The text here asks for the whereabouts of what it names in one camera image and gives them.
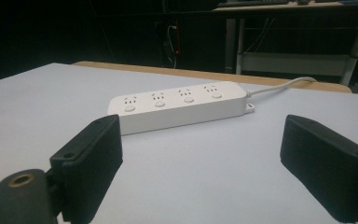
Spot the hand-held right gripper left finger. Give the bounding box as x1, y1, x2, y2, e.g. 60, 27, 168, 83
49, 114, 124, 224

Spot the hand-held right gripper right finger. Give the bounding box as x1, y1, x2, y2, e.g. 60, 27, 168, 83
280, 114, 358, 224

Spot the metal frame desk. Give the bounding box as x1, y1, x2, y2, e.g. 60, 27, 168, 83
213, 0, 358, 87

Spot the white power strip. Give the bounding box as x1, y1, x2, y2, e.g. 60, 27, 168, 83
106, 80, 255, 136

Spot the hanging white cable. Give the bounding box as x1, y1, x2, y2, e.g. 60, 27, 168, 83
164, 24, 179, 70

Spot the white power strip cable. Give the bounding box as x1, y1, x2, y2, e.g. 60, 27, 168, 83
246, 76, 319, 97

